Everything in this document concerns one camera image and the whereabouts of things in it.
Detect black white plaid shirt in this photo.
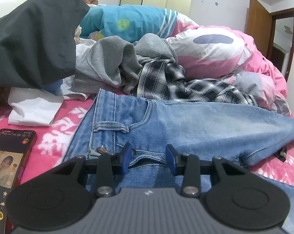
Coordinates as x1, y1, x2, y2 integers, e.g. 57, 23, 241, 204
133, 56, 257, 106

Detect brown wooden door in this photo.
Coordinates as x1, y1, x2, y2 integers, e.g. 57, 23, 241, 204
246, 0, 273, 57

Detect pink white quilt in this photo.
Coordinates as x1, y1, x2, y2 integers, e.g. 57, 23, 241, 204
166, 13, 291, 116

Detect white folded cloth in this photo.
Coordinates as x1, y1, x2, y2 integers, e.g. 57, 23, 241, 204
8, 87, 64, 127

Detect grey hoodie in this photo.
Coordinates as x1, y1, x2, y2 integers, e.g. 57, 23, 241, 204
71, 33, 177, 95

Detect black jacket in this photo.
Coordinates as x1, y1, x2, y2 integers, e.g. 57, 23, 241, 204
0, 0, 89, 89

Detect smartphone with red case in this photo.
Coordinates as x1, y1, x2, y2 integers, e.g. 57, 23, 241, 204
0, 128, 37, 189

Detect blue denim jeans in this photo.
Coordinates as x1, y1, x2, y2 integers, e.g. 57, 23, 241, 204
65, 90, 294, 188

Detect blue patterned pillow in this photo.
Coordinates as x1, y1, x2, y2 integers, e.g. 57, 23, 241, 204
80, 5, 178, 43

